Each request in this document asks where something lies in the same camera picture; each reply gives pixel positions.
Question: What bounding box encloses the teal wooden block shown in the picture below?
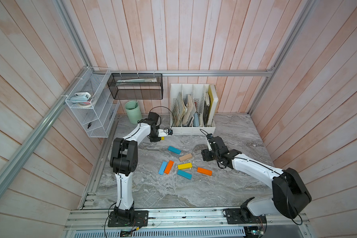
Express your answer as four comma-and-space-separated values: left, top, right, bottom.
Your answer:
177, 170, 192, 179
168, 146, 181, 155

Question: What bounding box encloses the light blue wooden block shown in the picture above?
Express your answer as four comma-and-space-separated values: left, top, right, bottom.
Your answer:
158, 161, 168, 175

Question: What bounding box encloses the orange wooden block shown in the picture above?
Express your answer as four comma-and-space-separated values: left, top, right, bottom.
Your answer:
197, 167, 212, 176
164, 160, 174, 174

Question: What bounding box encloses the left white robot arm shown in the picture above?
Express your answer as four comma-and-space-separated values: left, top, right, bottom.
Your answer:
110, 112, 164, 223

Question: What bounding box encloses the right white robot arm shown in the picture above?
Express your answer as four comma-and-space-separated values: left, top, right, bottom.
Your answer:
201, 133, 312, 224

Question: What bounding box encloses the mint green plastic cup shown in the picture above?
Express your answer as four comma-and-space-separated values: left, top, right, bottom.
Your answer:
125, 101, 142, 125

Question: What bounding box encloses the illustrated Chinese history book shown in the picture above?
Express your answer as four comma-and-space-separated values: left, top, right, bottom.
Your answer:
173, 92, 187, 127

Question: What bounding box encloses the natural wooden block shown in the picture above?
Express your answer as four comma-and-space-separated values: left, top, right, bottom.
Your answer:
179, 153, 193, 162

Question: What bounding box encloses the long yellow wooden block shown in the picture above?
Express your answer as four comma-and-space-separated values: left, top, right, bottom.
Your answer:
178, 163, 192, 170

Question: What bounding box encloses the white plastic file organizer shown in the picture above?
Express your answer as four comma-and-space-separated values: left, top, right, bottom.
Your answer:
170, 84, 216, 135

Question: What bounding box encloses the cream hardcover book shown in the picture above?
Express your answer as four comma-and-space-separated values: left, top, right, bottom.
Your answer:
207, 84, 219, 127

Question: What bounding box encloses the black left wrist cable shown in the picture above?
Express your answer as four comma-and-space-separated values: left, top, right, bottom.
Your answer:
150, 106, 175, 131

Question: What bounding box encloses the black wire mesh basket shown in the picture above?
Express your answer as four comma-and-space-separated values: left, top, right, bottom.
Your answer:
107, 73, 164, 100

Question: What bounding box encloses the white wire shelf rack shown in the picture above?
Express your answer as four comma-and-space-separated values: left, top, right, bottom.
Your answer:
65, 67, 119, 138

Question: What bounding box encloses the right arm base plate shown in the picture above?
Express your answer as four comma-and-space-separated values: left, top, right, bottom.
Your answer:
223, 208, 267, 225

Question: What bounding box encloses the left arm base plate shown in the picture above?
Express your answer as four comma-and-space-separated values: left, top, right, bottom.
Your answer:
108, 210, 149, 227

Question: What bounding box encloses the aluminium front rail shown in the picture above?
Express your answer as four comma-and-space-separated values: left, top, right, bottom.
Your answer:
63, 207, 311, 232

